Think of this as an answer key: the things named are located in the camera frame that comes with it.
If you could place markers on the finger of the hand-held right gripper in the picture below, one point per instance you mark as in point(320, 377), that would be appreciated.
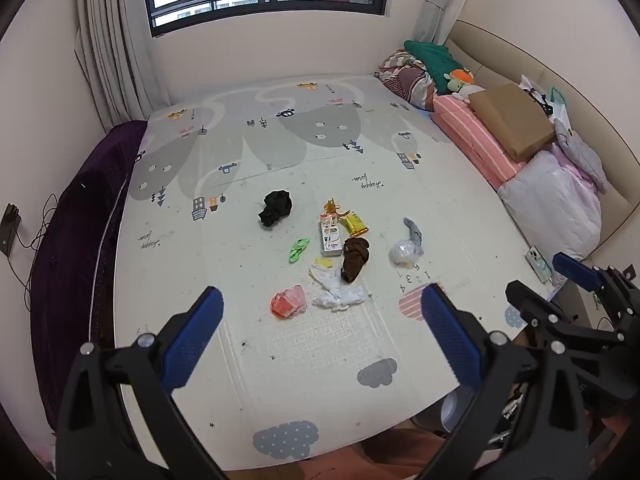
point(530, 305)
point(575, 269)

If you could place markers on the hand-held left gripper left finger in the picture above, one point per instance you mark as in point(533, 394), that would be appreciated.
point(192, 332)

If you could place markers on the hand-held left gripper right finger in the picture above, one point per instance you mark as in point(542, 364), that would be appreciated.
point(450, 335)

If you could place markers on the milk carton with straw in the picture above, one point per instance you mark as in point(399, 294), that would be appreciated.
point(330, 235)

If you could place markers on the smartphone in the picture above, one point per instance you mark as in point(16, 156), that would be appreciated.
point(539, 265)

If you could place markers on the white quilt in plastic bag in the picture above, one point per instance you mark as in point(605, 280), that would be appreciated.
point(550, 200)

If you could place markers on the clear crumpled plastic wrap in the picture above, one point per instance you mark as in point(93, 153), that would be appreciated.
point(402, 252)

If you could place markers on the red plastic wrapper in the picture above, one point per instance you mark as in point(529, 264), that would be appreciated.
point(287, 302)

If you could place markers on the grey sock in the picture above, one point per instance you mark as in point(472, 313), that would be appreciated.
point(414, 232)

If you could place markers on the grey clothing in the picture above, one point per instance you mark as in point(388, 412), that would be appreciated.
point(582, 157)

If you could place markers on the white crumpled tissue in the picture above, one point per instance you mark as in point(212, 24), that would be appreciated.
point(342, 297)

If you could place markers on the brown sock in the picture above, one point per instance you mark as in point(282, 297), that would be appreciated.
point(354, 257)

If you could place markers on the orange brown cloth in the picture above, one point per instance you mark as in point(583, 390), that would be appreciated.
point(400, 455)

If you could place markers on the green knotted ribbon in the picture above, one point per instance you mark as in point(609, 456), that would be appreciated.
point(297, 251)

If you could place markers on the white crumpled cloth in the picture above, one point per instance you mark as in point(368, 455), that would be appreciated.
point(322, 275)

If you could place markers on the yellow snack packet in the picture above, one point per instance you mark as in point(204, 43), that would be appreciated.
point(356, 224)

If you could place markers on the dark purple blanket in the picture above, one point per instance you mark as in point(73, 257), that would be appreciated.
point(65, 260)

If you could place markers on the black crumpled cloth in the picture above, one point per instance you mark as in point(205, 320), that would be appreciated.
point(275, 207)

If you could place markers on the brown cardboard box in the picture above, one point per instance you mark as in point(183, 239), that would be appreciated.
point(510, 120)

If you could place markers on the beige padded headboard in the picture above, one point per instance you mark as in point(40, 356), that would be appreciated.
point(600, 90)

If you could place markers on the white paper bag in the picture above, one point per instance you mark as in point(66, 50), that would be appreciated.
point(537, 90)

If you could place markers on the printed play mat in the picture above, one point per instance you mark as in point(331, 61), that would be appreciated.
point(300, 170)

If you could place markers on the carrot plush toy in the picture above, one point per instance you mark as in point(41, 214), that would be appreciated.
point(460, 77)

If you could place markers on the multicoloured striped quilt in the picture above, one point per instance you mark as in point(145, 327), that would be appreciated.
point(407, 82)

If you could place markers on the green plush pillow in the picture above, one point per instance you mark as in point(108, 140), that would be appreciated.
point(432, 60)

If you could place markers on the long grey curtain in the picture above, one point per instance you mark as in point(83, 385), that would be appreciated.
point(115, 35)

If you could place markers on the wall socket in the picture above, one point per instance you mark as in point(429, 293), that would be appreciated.
point(9, 225)

